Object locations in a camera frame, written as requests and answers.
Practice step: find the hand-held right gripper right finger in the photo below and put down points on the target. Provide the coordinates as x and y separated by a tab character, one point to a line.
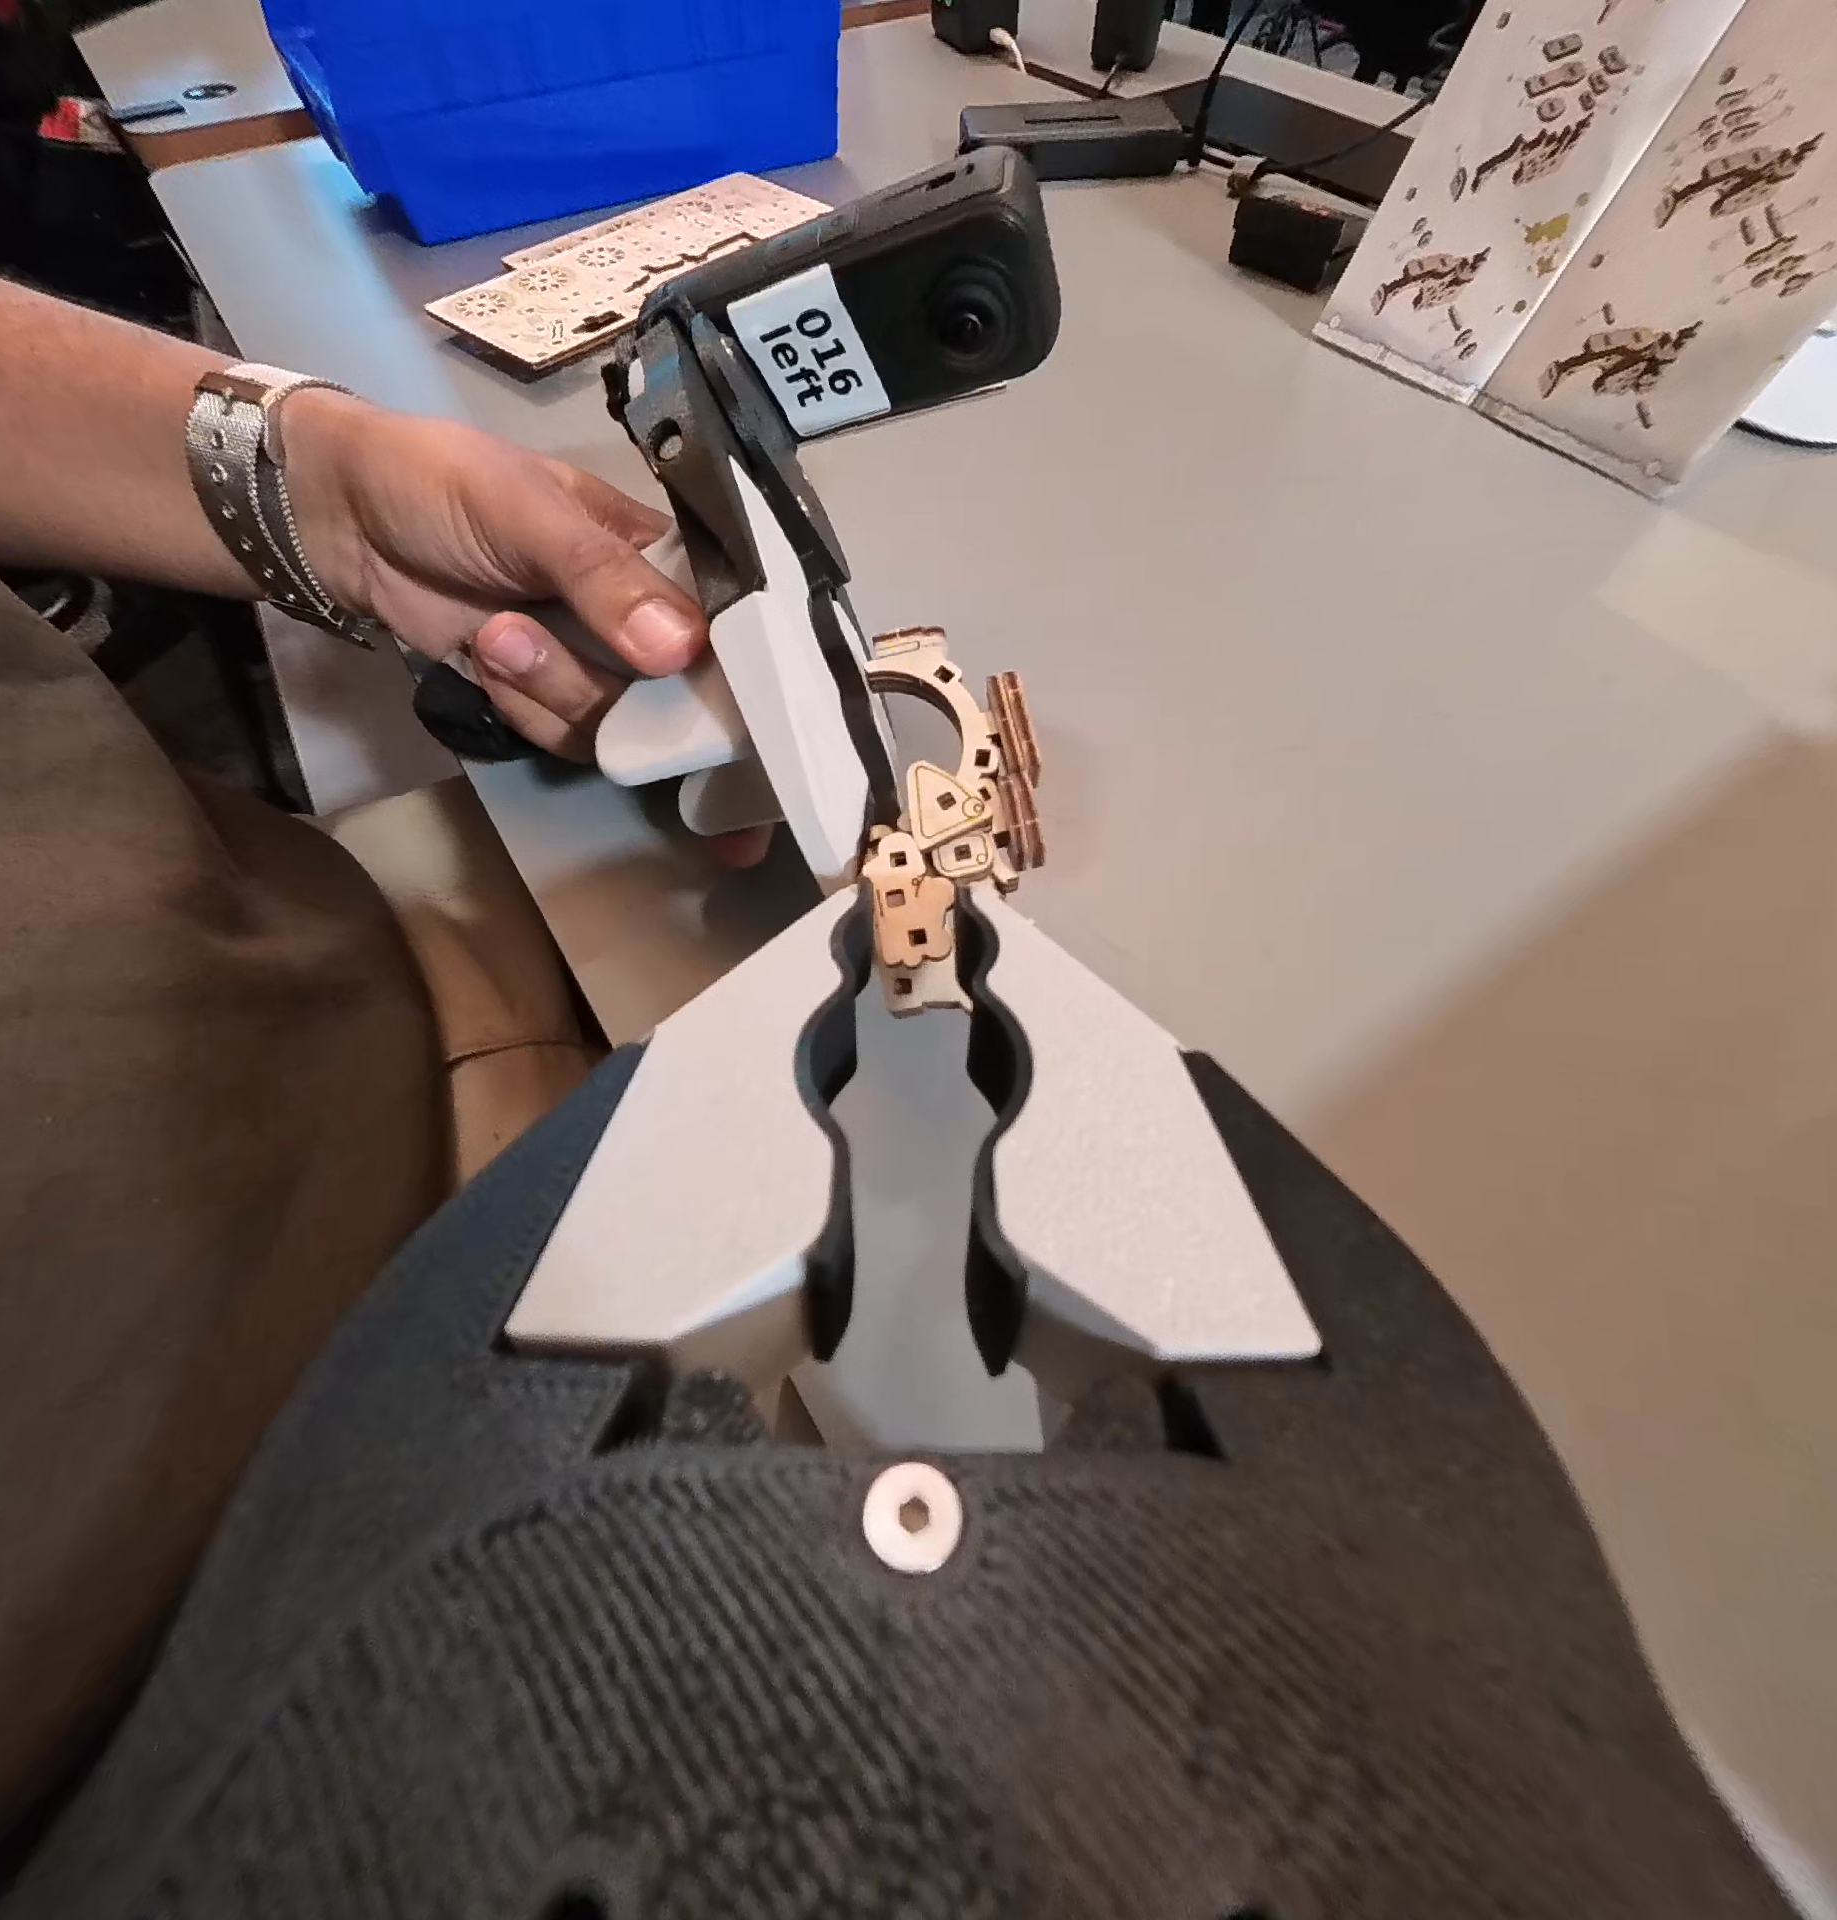
1143	1186

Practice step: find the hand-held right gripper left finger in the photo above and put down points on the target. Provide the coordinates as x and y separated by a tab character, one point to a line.
693	1186

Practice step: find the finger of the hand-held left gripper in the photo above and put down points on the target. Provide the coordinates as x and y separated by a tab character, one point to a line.
855	630
783	690

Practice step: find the wooden model assembly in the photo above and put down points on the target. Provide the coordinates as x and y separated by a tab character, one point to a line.
942	801

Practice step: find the person's left forearm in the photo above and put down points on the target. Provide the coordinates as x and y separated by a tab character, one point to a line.
93	435

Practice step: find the grey desk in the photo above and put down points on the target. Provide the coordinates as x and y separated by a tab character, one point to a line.
1309	600

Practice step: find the person's left hand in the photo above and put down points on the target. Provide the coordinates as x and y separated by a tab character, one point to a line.
468	525

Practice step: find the wooden puzzle sheet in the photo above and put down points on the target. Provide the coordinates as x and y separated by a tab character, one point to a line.
738	210
558	306

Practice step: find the black power adapter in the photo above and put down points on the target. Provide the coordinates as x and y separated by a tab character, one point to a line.
1069	135

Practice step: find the black upright device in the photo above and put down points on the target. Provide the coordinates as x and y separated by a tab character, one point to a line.
1129	30

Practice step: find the small black box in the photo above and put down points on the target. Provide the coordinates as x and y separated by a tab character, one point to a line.
1294	231

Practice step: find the blue plastic bin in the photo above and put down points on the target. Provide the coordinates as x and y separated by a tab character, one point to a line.
558	106

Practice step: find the folded instruction booklet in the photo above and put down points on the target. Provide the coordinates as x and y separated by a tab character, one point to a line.
1503	195

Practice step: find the white stand base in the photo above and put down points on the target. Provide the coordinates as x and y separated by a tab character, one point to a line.
1819	397

